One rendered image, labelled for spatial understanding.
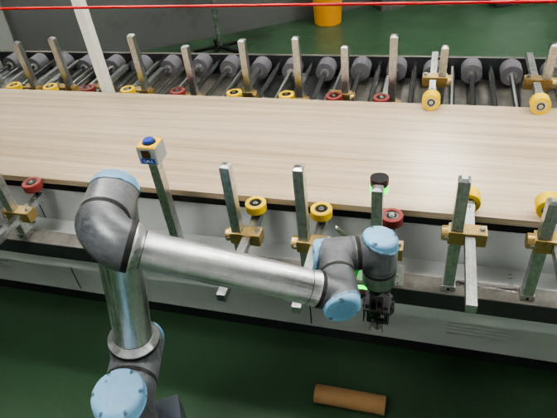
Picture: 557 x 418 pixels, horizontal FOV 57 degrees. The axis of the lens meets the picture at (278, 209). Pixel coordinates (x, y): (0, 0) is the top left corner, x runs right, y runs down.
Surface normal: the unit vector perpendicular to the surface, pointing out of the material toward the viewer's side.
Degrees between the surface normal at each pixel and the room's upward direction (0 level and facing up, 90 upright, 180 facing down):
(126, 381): 5
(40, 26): 90
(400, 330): 90
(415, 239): 90
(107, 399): 5
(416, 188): 0
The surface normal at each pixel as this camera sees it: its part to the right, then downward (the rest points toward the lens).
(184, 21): 0.28, 0.58
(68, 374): -0.10, -0.77
